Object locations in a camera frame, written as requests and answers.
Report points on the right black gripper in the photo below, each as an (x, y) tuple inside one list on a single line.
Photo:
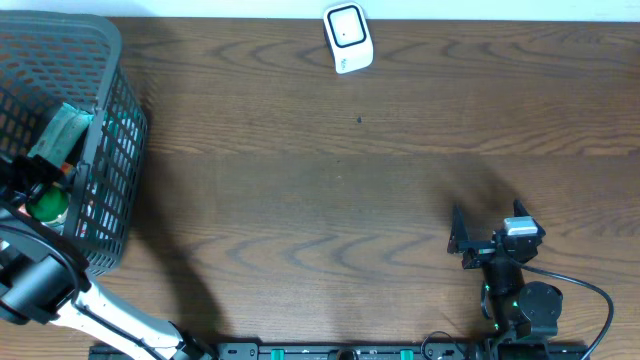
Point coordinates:
[(480, 251)]

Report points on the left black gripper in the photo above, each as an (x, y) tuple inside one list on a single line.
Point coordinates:
[(31, 172)]

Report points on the green-lidded white jar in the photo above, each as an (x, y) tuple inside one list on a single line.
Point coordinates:
[(51, 209)]

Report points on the mint green wipes packet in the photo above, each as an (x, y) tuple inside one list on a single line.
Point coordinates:
[(61, 134)]

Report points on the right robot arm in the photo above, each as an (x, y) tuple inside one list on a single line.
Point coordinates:
[(525, 314)]

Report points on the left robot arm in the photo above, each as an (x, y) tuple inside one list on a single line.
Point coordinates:
[(44, 278)]

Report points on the white barcode scanner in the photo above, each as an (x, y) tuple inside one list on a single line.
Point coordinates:
[(348, 37)]

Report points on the grey plastic mesh basket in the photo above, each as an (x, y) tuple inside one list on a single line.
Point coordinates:
[(49, 59)]

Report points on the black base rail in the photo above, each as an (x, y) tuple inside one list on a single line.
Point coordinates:
[(433, 350)]

